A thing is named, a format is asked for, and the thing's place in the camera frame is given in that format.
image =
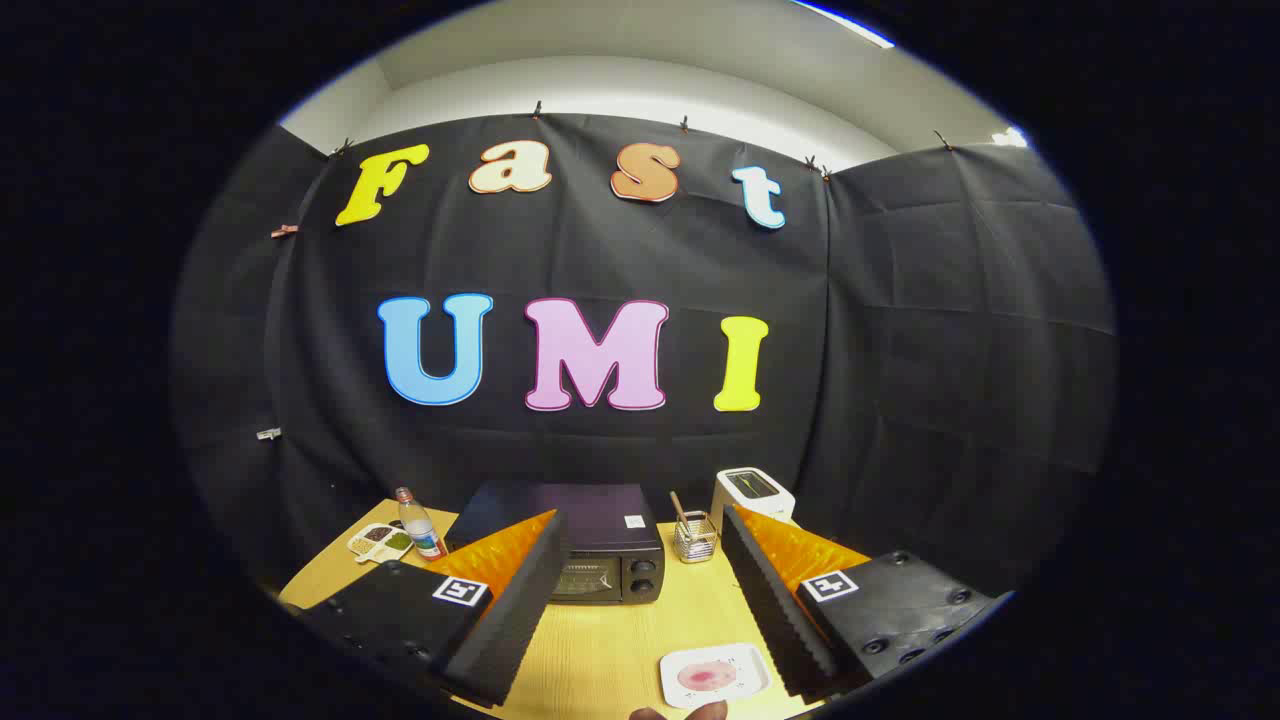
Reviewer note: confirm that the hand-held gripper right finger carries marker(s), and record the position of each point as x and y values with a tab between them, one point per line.
770	600

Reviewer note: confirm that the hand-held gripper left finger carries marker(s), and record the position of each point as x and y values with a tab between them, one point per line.
520	600

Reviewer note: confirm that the white square plate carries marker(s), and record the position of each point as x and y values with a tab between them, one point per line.
750	662

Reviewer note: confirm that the pink ham slice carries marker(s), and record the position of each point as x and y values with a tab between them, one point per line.
705	677

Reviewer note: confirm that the black toaster oven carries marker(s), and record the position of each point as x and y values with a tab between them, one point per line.
600	510

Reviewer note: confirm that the white toaster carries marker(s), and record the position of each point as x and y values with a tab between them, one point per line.
750	490

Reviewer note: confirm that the clear water bottle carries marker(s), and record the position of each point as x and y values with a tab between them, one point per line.
420	530

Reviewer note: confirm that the wooden stick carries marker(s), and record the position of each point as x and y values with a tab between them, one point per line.
679	505

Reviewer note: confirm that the white divided snack tray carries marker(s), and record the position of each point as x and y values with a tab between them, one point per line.
378	542

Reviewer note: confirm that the black backdrop cloth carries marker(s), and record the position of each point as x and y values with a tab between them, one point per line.
600	250

